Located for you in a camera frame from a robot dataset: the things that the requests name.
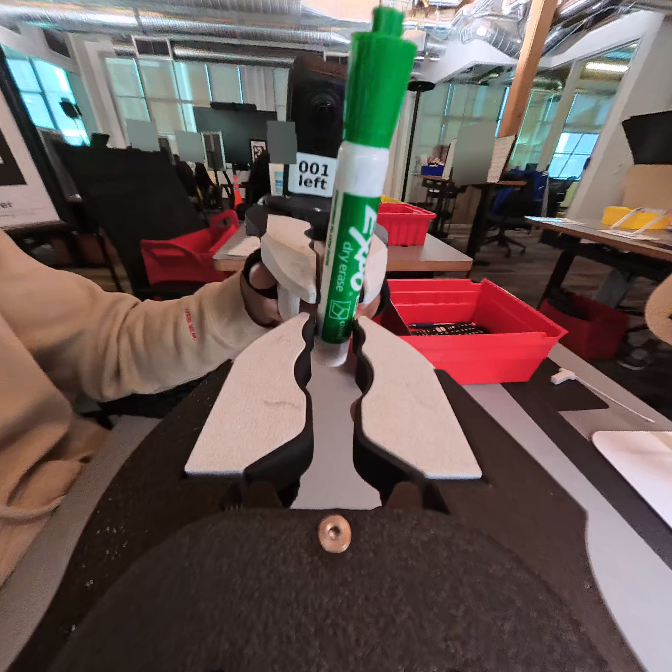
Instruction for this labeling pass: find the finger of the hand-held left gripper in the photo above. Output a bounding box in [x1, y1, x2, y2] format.
[359, 226, 390, 307]
[260, 213, 322, 322]

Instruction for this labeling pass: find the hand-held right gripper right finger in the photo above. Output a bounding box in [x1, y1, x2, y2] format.
[350, 315, 484, 488]

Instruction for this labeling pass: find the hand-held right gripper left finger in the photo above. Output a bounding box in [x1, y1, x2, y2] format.
[184, 312, 317, 488]

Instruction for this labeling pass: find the green dry erase marker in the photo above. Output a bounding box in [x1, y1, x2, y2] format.
[314, 5, 419, 368]

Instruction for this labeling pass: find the red plastic bin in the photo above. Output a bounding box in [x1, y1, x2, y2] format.
[379, 277, 569, 385]

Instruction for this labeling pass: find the person's left forearm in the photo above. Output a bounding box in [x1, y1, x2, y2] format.
[0, 231, 270, 405]

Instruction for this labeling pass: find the person's left hand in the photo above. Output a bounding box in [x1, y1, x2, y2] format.
[240, 261, 382, 327]

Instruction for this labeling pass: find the red storage tote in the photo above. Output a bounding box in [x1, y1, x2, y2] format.
[376, 202, 438, 247]

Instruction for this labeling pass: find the grey top table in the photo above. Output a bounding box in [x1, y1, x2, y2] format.
[212, 226, 474, 277]

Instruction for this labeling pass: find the black television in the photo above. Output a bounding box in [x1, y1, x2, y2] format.
[193, 102, 277, 168]

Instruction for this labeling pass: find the standing desk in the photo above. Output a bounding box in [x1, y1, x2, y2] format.
[419, 176, 527, 258]

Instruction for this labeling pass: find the black floor lamp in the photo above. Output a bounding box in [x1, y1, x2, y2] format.
[407, 80, 438, 203]

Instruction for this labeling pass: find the red fabric bag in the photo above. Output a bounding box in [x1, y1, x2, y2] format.
[140, 209, 240, 288]

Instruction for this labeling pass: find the black office chair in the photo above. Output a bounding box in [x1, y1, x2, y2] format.
[480, 170, 549, 259]

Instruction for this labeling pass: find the black mesh chair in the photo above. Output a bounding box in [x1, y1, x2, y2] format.
[52, 142, 211, 297]

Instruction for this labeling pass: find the red bag with black trim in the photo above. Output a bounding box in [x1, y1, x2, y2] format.
[540, 295, 631, 361]

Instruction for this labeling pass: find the wooden pillar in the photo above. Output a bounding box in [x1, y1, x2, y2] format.
[496, 0, 560, 138]

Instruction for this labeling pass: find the person's beige hoodie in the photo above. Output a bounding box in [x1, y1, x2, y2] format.
[0, 315, 113, 586]

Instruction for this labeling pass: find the wood top desk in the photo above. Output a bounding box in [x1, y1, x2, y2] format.
[525, 214, 672, 316]

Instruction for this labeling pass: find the yellow plastic bin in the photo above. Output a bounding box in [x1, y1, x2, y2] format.
[600, 206, 672, 231]

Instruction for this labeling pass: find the framed marker poster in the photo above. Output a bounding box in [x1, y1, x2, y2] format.
[0, 86, 63, 230]

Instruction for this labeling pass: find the silver ventilation duct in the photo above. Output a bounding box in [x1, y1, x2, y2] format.
[0, 5, 342, 58]

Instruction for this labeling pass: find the white cable adapter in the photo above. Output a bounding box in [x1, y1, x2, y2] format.
[550, 367, 657, 424]

